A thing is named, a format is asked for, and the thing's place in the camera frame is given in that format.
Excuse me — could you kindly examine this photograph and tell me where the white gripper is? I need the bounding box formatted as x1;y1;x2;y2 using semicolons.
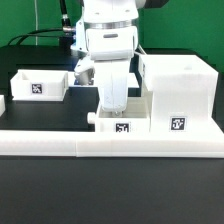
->
94;60;130;113

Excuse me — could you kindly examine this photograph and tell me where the white front drawer tray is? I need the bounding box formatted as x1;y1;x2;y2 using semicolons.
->
87;97;151;133

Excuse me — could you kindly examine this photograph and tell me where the white drawer tray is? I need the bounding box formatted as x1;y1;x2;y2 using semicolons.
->
87;97;151;133
10;69;68;101

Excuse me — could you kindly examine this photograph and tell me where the white drawer cabinet box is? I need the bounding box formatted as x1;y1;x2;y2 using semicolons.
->
138;55;218;133

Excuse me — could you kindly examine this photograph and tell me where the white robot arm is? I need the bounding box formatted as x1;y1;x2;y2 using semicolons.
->
71;0;169;113

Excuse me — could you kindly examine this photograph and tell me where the white marker tag plate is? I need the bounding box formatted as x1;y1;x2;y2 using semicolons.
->
68;72;139;88

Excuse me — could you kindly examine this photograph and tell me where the white L-shaped fence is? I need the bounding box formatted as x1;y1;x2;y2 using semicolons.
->
0;94;224;158

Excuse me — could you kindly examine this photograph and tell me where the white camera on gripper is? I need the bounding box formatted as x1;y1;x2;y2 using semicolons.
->
74;57;94;85

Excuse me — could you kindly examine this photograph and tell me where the black cable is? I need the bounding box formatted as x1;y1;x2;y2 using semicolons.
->
7;0;77;47

